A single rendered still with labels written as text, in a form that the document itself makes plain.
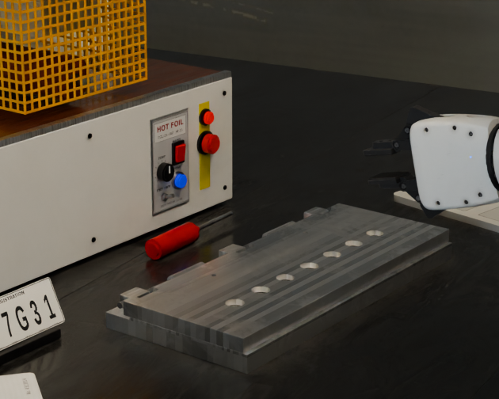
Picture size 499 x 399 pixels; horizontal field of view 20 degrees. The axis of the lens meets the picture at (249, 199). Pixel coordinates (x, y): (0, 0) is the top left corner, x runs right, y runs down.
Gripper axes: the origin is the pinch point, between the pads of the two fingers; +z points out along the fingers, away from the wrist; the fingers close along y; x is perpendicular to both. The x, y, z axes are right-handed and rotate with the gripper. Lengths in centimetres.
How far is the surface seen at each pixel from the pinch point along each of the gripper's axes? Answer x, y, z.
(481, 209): 39.7, 15.7, 12.2
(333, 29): 207, 4, 151
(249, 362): -21.4, 16.6, 7.3
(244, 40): 203, 4, 180
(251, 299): -12.7, 12.4, 12.8
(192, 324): -21.9, 12.4, 14.1
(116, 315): -21.8, 11.6, 25.6
